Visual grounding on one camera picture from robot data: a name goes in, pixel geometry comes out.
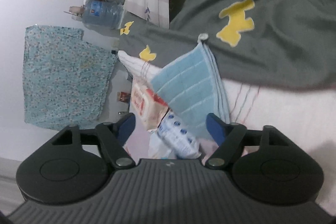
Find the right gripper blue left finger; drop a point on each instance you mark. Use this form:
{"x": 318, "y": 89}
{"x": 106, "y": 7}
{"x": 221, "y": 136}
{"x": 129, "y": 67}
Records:
{"x": 123, "y": 129}

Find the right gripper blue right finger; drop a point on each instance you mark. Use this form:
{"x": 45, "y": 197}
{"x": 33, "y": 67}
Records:
{"x": 217, "y": 128}

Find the light blue striped towel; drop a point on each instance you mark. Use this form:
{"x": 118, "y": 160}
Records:
{"x": 192, "y": 88}

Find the red wet wipes pack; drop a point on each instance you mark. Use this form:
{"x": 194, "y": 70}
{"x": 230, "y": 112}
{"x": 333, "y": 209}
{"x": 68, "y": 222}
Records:
{"x": 150, "y": 107}

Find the white blue plastic bag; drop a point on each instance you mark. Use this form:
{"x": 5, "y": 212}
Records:
{"x": 173, "y": 140}

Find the blue floral curtain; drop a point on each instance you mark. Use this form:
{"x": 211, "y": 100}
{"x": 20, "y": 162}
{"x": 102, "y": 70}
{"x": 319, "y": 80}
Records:
{"x": 65, "y": 79}

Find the white fluffy blanket with stripes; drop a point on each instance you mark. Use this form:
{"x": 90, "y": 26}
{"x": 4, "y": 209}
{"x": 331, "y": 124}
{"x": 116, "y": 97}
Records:
{"x": 307, "y": 118}

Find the blue water jug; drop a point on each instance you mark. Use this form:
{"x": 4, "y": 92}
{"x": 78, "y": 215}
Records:
{"x": 102, "y": 14}

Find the grey blanket with yellow patches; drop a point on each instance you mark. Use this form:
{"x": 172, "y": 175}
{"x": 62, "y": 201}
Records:
{"x": 288, "y": 44}

